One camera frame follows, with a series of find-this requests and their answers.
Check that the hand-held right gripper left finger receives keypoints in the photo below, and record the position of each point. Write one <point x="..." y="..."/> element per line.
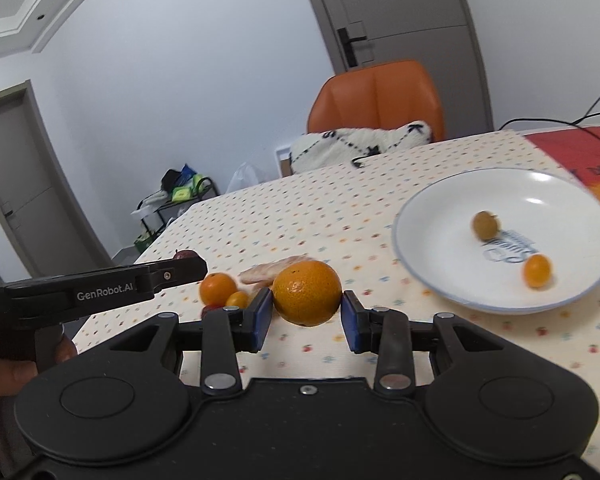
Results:
<point x="260" y="317"/>

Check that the brown green round fruit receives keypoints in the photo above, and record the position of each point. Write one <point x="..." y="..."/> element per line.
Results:
<point x="486" y="224"/>

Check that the orange chair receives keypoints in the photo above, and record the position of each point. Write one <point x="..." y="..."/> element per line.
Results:
<point x="375" y="95"/>

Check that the person's left hand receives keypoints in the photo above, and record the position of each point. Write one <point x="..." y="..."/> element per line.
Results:
<point x="5" y="377"/>

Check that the printed tablecloth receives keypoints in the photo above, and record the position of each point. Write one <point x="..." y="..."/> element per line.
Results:
<point x="305" y="210"/>

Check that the plain grey door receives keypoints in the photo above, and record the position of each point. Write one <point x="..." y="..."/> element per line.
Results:
<point x="20" y="170"/>

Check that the framed cork board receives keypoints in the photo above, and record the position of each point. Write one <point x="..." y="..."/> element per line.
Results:
<point x="282" y="160"/>

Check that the black metal rack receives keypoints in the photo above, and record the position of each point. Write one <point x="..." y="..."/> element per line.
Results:
<point x="200" y="187"/>

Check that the red cloth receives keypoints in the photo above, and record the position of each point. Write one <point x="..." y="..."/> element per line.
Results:
<point x="565" y="150"/>

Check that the large orange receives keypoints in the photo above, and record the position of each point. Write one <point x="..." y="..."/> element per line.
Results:
<point x="307" y="292"/>

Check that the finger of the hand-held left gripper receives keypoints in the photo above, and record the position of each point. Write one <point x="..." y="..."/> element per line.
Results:
<point x="180" y="272"/>

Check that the small orange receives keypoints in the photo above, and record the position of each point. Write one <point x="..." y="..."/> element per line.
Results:
<point x="217" y="287"/>

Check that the green packets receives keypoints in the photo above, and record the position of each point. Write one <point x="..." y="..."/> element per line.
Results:
<point x="185" y="192"/>

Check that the green crate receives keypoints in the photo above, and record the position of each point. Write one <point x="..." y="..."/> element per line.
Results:
<point x="142" y="244"/>

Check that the white black patterned cushion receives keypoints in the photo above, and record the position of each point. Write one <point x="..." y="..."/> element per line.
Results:
<point x="340" y="147"/>

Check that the black pouch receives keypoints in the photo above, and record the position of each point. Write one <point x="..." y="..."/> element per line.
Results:
<point x="171" y="177"/>

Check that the white plate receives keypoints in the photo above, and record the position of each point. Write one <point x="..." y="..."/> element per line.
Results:
<point x="430" y="240"/>

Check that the kumquat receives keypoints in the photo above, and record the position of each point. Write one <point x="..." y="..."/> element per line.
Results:
<point x="237" y="300"/>
<point x="537" y="270"/>

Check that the peeled citrus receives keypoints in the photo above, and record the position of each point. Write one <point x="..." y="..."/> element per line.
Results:
<point x="260" y="272"/>

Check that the clear plastic bag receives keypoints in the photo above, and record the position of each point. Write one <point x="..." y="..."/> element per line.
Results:
<point x="242" y="177"/>

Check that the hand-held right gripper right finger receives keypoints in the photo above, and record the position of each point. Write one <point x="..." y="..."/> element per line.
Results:
<point x="352" y="322"/>

